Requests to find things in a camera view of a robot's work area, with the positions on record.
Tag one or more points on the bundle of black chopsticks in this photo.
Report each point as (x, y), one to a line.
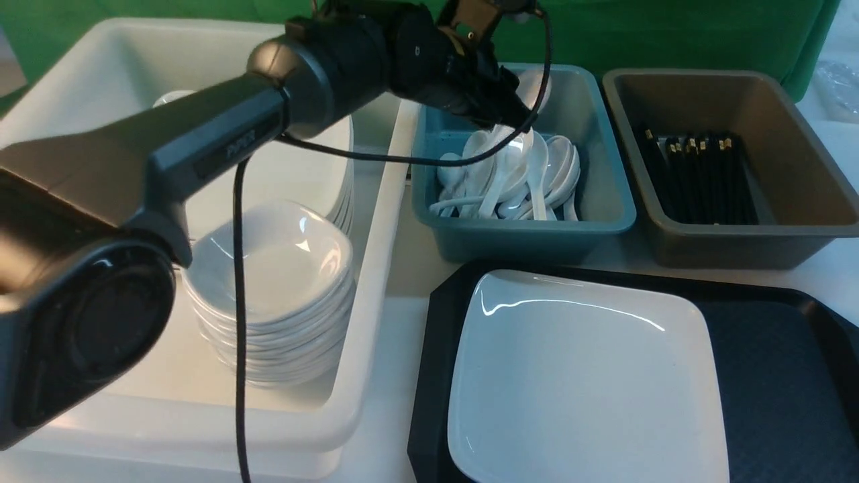
(699, 178)

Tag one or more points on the pile of white soup spoons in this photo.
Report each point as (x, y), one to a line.
(528, 180)

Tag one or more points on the teal plastic spoon bin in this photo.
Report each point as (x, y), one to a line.
(604, 204)

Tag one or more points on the stack of white square plates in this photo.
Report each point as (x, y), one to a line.
(278, 172)

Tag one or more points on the grey-brown plastic chopstick bin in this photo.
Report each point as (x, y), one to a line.
(802, 197)

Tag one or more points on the green backdrop cloth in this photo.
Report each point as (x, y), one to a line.
(782, 39)

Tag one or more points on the black serving tray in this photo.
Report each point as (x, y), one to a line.
(786, 367)

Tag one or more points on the large white plastic tub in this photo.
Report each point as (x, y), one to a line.
(176, 408)

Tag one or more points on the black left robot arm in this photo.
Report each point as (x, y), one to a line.
(93, 223)

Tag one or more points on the white ceramic soup spoon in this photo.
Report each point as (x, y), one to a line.
(529, 85)

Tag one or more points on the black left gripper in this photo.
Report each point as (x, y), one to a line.
(450, 64)

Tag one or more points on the white square rice plate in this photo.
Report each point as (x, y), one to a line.
(563, 380)

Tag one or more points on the stack of white small bowls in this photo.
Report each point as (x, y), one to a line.
(299, 290)

